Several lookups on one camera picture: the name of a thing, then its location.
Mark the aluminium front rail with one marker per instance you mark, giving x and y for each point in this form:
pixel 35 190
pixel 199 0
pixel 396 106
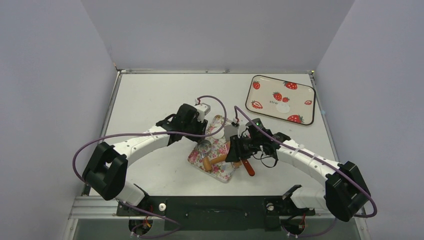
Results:
pixel 99 212

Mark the flat round dumpling wrapper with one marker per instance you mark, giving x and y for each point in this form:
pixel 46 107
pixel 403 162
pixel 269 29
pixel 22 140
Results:
pixel 283 107

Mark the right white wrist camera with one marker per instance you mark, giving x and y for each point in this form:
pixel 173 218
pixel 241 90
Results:
pixel 241 128

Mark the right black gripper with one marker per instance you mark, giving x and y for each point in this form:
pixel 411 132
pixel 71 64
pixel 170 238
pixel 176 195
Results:
pixel 234 149

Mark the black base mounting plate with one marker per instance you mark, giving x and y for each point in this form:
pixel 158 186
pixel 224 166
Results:
pixel 268 222

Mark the metal spatula wooden handle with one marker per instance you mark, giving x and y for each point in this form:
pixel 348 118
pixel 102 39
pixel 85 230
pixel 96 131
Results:
pixel 250 169

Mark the floral pattern tray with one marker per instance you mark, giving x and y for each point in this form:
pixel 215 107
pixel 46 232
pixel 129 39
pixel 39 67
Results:
pixel 226 170

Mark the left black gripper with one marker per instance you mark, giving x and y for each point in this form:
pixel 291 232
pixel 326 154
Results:
pixel 201 125

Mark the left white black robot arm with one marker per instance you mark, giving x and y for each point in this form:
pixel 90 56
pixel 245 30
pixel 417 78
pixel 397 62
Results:
pixel 106 170

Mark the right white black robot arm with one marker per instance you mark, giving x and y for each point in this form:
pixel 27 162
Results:
pixel 343 191

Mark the strawberry pattern tray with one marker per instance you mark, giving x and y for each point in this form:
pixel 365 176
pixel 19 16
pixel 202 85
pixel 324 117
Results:
pixel 266 92

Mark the white dough piece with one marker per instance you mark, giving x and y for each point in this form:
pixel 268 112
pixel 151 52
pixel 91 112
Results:
pixel 219 135

